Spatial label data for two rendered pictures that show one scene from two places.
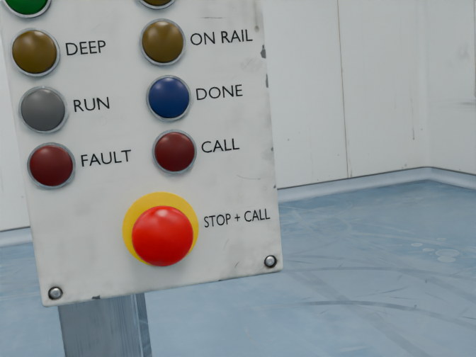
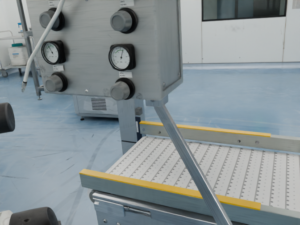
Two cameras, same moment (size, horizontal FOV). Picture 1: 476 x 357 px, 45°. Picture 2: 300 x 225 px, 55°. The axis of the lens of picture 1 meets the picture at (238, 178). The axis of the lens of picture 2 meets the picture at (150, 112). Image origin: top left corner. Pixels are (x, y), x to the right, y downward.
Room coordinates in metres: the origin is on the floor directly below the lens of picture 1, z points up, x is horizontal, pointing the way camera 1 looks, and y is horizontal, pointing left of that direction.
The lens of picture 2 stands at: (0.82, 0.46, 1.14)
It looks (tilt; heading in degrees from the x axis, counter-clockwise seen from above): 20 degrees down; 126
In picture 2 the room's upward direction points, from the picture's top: 5 degrees counter-clockwise
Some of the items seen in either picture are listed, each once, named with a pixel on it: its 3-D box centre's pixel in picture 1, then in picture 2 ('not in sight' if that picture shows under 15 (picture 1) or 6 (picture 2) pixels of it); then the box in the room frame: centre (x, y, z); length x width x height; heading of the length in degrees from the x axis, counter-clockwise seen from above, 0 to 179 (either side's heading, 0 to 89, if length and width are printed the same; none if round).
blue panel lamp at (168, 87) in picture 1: (168, 98); not in sight; (0.38, 0.04, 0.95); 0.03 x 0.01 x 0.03; 100
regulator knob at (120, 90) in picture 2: not in sight; (120, 87); (0.55, 0.76, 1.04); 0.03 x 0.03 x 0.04; 10
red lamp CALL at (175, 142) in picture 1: (174, 151); not in sight; (0.38, 0.04, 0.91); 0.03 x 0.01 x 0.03; 100
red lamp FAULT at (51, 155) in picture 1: (51, 165); not in sight; (0.37, 0.12, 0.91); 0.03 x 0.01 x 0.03; 100
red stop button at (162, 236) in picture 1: (161, 231); not in sight; (0.38, 0.05, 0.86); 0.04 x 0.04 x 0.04; 10
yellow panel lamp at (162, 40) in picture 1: (162, 42); not in sight; (0.38, 0.04, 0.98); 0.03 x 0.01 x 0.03; 100
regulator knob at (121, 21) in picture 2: not in sight; (121, 17); (0.56, 0.76, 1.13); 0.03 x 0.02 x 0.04; 10
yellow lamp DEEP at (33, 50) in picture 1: (34, 52); not in sight; (0.37, 0.12, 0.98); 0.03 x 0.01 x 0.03; 100
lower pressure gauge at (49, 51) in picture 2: not in sight; (52, 52); (0.43, 0.74, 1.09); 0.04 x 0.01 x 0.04; 10
